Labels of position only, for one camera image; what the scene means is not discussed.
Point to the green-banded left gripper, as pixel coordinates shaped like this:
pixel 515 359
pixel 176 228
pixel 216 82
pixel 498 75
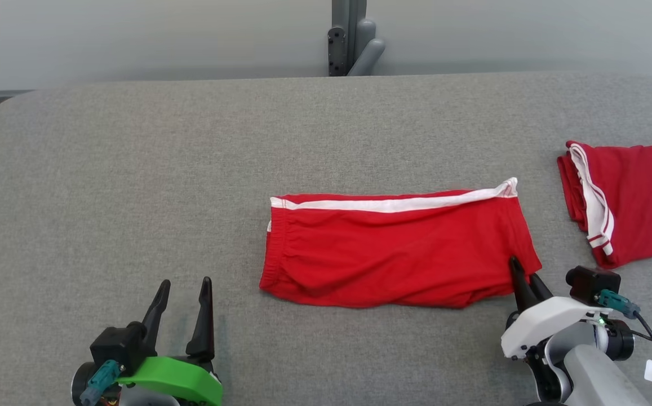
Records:
pixel 185 378

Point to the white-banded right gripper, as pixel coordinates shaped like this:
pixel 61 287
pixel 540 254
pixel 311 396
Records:
pixel 551 318

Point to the red shorts with white stripe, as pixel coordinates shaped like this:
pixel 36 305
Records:
pixel 387 254

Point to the red white basketball jersey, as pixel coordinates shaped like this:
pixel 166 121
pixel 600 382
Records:
pixel 647 197

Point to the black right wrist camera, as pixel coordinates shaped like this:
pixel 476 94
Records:
pixel 590 282

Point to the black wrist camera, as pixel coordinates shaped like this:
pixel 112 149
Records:
pixel 590 282
pixel 114 344

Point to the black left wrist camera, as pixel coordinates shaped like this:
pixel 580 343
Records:
pixel 114 344

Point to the teal right camera connector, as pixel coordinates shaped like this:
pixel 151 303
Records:
pixel 619 304

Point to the teal camera connector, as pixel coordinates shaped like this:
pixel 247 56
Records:
pixel 619 304
pixel 100 380

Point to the teal left camera connector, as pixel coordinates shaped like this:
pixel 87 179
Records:
pixel 100 380

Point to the dark grey bolted bracket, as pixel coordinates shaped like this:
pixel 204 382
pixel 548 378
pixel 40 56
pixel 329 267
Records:
pixel 337 51

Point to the grey metal wall post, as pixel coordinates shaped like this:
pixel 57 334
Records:
pixel 356 11

